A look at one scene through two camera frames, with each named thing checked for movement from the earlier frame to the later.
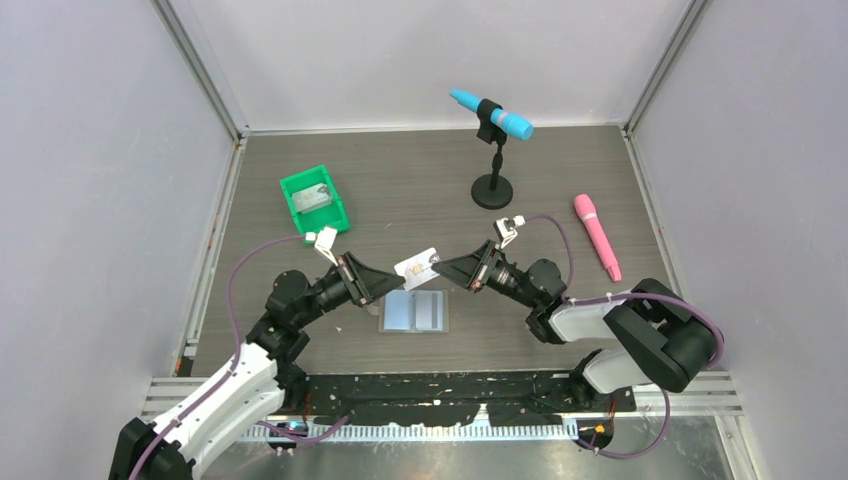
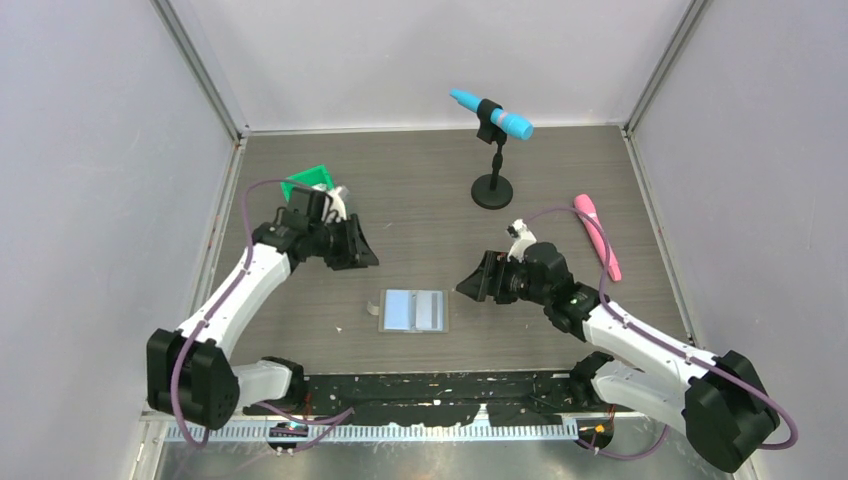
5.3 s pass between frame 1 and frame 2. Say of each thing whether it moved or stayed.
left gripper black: moved
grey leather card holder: stayed
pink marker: stayed
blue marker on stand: stayed
